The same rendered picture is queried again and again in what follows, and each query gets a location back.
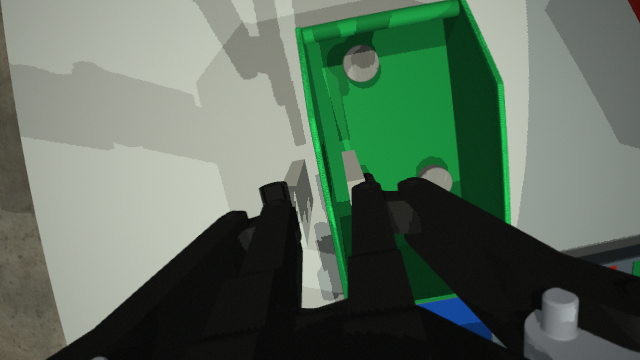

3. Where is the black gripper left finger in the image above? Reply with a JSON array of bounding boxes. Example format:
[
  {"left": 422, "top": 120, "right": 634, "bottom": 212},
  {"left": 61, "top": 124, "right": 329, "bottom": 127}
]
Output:
[{"left": 46, "top": 159, "right": 313, "bottom": 360}]

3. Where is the grey round disc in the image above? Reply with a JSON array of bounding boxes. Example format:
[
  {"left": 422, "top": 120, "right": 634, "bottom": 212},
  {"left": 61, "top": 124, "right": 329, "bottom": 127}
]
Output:
[
  {"left": 417, "top": 165, "right": 452, "bottom": 191},
  {"left": 342, "top": 45, "right": 379, "bottom": 82}
]

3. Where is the green bin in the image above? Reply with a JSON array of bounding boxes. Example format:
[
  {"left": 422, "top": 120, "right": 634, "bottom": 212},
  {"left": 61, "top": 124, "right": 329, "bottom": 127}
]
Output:
[{"left": 296, "top": 1, "right": 511, "bottom": 299}]

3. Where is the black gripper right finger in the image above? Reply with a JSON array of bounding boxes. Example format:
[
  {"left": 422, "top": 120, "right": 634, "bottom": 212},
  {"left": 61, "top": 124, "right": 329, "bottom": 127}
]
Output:
[{"left": 342, "top": 150, "right": 640, "bottom": 360}]

